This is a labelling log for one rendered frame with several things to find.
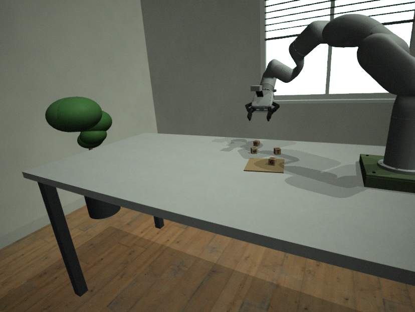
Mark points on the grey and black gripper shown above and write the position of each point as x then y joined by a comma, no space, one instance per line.
263,104

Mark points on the tan flat mat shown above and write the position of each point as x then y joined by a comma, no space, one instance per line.
261,165

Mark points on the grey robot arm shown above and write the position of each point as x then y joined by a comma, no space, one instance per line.
383,55

